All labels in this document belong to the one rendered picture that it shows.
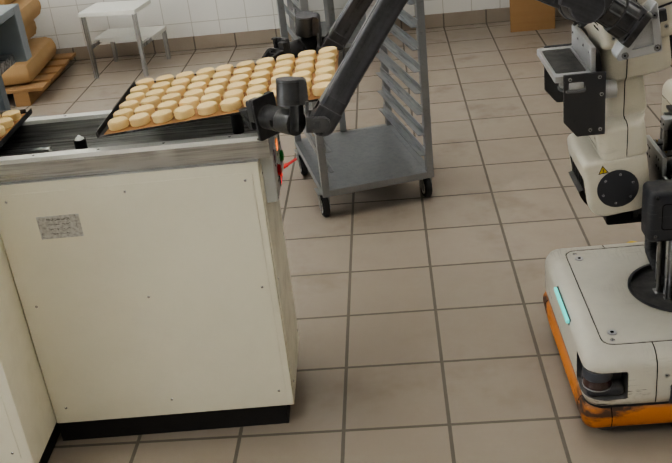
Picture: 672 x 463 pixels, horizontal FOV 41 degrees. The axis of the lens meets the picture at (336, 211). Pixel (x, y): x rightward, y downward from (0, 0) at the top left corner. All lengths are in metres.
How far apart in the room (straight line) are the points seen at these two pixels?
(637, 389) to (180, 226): 1.25
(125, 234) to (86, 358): 0.41
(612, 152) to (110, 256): 1.31
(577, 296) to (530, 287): 0.59
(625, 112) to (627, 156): 0.11
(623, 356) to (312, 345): 1.05
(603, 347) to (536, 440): 0.33
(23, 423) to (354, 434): 0.89
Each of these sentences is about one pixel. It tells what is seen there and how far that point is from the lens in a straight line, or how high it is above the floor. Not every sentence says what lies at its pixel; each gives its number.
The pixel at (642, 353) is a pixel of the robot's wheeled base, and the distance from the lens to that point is 2.43.
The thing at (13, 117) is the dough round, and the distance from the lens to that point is 2.64.
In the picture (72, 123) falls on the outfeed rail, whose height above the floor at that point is 0.88.
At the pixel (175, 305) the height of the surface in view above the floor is 0.45.
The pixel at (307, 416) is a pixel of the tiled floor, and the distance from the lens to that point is 2.68.
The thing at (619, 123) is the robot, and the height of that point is 0.83.
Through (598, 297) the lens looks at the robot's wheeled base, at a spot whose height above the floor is 0.28.
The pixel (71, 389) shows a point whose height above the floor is 0.20.
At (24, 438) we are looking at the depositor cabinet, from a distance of 2.55.
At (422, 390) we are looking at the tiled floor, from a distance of 2.73.
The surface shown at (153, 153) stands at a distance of 2.25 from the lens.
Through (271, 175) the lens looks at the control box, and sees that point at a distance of 2.27.
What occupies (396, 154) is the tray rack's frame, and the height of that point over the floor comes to 0.15.
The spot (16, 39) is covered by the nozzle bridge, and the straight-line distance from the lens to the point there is 2.76.
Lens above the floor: 1.66
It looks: 26 degrees down
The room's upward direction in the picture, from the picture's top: 6 degrees counter-clockwise
